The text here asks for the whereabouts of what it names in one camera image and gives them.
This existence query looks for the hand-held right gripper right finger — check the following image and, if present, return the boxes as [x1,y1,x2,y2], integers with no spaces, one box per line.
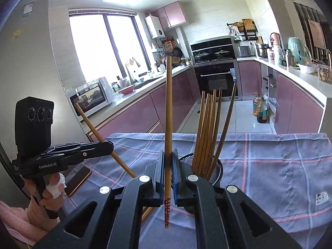
[171,149,303,249]

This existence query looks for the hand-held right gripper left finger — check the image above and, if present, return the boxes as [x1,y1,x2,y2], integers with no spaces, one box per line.
[34,150,166,249]

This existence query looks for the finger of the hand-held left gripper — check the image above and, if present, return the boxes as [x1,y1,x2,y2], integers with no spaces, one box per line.
[45,142,90,154]
[63,139,115,165]

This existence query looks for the red patterned bamboo chopstick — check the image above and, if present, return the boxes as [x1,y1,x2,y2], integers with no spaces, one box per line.
[164,56,173,229]
[75,103,154,221]

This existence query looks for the black mesh utensil holder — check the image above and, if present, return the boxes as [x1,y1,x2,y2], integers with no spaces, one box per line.
[179,154,224,187]

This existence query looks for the bundle of bamboo chopsticks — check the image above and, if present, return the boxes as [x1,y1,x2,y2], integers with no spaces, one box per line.
[191,82,238,181]

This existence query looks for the person's left forearm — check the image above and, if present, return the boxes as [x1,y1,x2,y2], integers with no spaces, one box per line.
[0,200,64,247]

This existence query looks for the person's left hand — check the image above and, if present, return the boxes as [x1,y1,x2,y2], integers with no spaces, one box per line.
[41,173,67,214]

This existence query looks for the smartphone with orange edge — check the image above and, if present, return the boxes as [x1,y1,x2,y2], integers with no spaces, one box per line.
[64,166,92,197]

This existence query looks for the pink kitchen base cabinet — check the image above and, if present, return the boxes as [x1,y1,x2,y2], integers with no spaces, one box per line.
[88,66,200,146]
[238,60,325,135]

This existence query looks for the white countertop oven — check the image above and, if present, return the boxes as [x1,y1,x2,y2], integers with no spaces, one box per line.
[70,76,114,117]

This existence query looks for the white kitchen countertop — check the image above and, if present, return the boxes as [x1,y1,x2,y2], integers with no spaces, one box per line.
[79,63,191,133]
[237,56,332,107]

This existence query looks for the grey refrigerator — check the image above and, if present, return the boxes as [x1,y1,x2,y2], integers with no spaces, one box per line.
[0,0,90,200]

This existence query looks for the chrome sink faucet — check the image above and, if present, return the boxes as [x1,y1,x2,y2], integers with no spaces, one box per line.
[127,56,142,85]

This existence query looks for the blue plaid tablecloth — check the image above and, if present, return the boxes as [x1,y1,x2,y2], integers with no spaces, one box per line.
[60,132,332,249]

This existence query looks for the kitchen window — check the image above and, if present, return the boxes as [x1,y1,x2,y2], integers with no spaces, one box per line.
[69,9,152,89]

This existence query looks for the black built-in oven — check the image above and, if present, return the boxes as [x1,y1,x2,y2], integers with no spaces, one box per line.
[190,59,243,100]

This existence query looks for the yellow cooking oil bottle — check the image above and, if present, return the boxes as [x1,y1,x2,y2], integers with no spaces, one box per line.
[253,93,262,117]

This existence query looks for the dark cooking oil bottle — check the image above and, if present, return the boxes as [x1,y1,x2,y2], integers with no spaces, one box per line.
[257,97,268,123]

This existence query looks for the clear plastic bag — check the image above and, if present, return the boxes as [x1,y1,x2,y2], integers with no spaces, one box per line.
[265,95,279,116]

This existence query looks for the black wok with lid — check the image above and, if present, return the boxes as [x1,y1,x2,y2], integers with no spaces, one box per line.
[194,51,210,62]

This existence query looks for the black range hood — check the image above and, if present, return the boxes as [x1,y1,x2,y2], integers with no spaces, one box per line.
[190,37,236,60]

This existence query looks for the steel steamer pot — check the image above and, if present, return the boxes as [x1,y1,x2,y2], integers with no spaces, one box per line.
[255,44,269,57]

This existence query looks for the steel thermos bottle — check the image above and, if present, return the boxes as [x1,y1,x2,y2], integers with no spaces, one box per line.
[285,49,296,67]

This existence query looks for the pink thermos jug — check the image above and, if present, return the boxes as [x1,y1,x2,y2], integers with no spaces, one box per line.
[270,32,282,48]

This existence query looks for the white serving bowl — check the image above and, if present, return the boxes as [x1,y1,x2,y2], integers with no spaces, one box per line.
[298,63,318,73]

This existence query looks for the mint green kitchen appliance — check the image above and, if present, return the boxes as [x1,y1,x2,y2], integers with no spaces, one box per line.
[288,37,310,63]

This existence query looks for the clear container of eggs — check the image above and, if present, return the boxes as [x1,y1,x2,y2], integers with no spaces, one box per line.
[317,65,332,82]

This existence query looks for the white wall water heater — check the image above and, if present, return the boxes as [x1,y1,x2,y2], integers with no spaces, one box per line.
[145,15,165,39]

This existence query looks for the pink upper wall cabinet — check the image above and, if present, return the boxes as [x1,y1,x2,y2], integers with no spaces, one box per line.
[150,1,187,29]

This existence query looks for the black wall rack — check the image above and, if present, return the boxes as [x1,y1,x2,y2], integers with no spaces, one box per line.
[227,19,258,41]

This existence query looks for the pink wall picture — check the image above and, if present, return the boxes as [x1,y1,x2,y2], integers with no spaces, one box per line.
[307,19,326,49]

